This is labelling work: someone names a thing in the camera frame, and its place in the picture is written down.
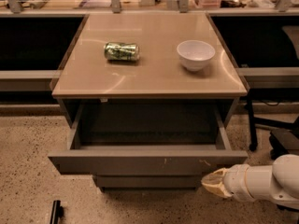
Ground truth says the grey middle drawer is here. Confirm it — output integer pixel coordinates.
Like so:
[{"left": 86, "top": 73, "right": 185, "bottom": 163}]
[{"left": 93, "top": 174, "right": 204, "bottom": 178}]

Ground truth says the crushed green soda can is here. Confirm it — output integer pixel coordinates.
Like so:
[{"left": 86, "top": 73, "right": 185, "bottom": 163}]
[{"left": 104, "top": 42, "right": 139, "bottom": 62}]

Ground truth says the black desk leg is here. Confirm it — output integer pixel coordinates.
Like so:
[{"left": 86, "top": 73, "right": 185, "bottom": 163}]
[{"left": 246, "top": 96, "right": 258, "bottom": 151}]

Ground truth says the grey drawer cabinet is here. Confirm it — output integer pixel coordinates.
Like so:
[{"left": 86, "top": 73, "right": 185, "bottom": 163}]
[{"left": 49, "top": 12, "right": 250, "bottom": 193}]

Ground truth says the black object on floor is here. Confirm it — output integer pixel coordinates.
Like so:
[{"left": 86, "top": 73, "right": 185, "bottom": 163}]
[{"left": 50, "top": 200, "right": 64, "bottom": 224}]

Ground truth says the white bowl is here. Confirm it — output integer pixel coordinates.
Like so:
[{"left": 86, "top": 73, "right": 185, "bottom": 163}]
[{"left": 177, "top": 40, "right": 216, "bottom": 72}]

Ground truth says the grey top drawer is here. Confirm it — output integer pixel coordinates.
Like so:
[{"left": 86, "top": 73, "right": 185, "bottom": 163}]
[{"left": 49, "top": 103, "right": 247, "bottom": 175}]

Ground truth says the black office chair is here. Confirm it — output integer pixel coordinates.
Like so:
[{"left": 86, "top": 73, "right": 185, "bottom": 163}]
[{"left": 269, "top": 117, "right": 299, "bottom": 160}]

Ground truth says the grey drawer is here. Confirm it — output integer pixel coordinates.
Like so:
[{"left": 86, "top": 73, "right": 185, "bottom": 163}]
[
  {"left": 93, "top": 174, "right": 204, "bottom": 178},
  {"left": 49, "top": 103, "right": 247, "bottom": 175},
  {"left": 93, "top": 175, "right": 201, "bottom": 190}
]

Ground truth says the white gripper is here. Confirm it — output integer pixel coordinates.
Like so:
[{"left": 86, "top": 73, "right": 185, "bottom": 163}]
[{"left": 202, "top": 164, "right": 249, "bottom": 202}]

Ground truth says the grey bottom drawer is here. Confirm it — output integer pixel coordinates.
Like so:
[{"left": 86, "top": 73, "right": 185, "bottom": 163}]
[{"left": 93, "top": 175, "right": 201, "bottom": 190}]

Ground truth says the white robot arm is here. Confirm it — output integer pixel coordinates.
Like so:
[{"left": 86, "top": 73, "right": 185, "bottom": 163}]
[{"left": 201, "top": 154, "right": 299, "bottom": 210}]

